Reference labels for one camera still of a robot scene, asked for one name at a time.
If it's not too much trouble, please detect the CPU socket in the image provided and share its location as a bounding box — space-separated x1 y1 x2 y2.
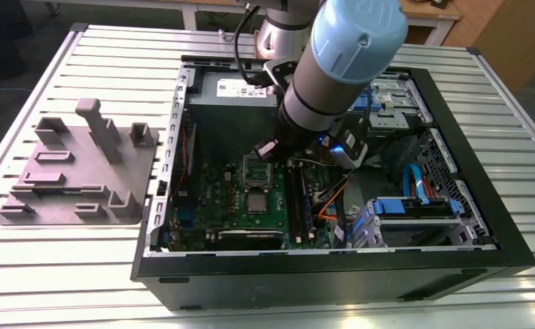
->
245 191 273 216

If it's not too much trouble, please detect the metal socket cover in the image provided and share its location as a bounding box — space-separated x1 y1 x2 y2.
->
242 152 274 191

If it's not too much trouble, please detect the black RAM slot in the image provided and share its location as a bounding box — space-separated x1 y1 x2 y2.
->
301 163 317 239
296 163 313 239
284 163 301 241
289 163 304 241

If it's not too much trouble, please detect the grey power supply unit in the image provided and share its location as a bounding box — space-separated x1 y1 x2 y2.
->
188 72 286 162

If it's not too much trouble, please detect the blue plastic drive latch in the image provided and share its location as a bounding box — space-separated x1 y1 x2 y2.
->
349 87 382 113

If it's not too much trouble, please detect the green motherboard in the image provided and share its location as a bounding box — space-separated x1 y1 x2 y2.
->
164 159 336 251

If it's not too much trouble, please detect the grey metal drive cage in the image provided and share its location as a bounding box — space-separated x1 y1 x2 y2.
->
346 77 436 149

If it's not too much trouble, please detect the black disk in blue carrier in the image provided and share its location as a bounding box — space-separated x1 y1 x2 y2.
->
368 195 462 221

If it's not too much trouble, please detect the black graphics card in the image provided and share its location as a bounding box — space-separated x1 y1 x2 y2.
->
205 228 286 251

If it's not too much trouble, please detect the grey metal disk bay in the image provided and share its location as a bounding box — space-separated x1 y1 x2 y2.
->
348 202 494 248

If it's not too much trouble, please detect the black PC case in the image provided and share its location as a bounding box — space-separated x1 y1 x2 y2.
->
129 54 535 311

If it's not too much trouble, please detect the grey plastic parts rack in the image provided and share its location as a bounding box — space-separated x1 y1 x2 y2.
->
0 98 161 226

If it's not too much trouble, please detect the brown wooden cabinet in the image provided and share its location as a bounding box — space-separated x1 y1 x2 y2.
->
442 0 535 94

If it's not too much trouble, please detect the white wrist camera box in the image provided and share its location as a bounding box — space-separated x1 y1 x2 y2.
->
332 129 369 169

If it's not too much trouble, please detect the orange wire bundle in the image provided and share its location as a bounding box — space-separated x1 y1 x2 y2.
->
314 171 356 221

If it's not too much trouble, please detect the black cable bundle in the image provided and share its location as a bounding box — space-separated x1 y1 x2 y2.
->
366 126 432 165

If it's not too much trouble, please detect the blue SATA wire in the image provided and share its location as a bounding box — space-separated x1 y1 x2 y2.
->
402 162 433 206

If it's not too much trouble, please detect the black camera cable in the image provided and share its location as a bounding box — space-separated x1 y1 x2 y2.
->
230 1 268 86

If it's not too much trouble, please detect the blue floor cable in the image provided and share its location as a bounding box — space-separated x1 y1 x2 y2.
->
0 87 34 103

